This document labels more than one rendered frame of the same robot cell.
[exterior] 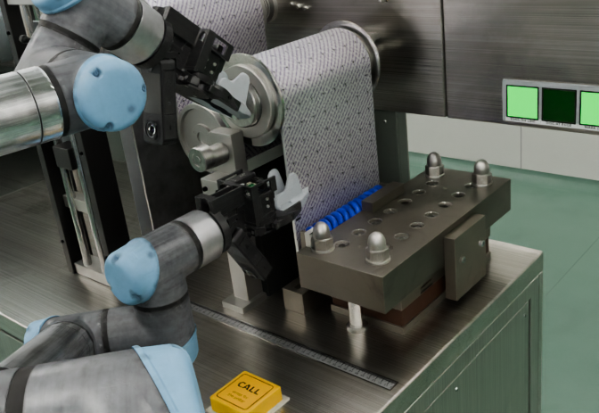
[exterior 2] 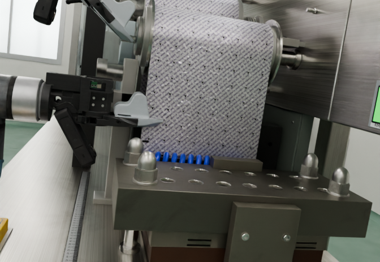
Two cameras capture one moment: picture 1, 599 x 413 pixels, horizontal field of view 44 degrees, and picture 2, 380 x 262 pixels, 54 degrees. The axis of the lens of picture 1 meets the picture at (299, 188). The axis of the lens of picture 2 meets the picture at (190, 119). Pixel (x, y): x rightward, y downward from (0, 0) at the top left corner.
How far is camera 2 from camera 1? 77 cm
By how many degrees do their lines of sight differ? 36
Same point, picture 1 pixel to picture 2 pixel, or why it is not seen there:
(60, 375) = not seen: outside the picture
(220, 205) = (54, 80)
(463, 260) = (244, 236)
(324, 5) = (283, 24)
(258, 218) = (83, 107)
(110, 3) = not seen: outside the picture
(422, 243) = (199, 190)
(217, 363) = (24, 214)
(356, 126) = (240, 98)
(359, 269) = (119, 178)
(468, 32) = (362, 33)
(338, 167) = (206, 121)
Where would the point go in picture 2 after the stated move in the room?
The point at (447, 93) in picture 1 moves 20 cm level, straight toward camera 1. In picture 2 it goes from (334, 96) to (268, 89)
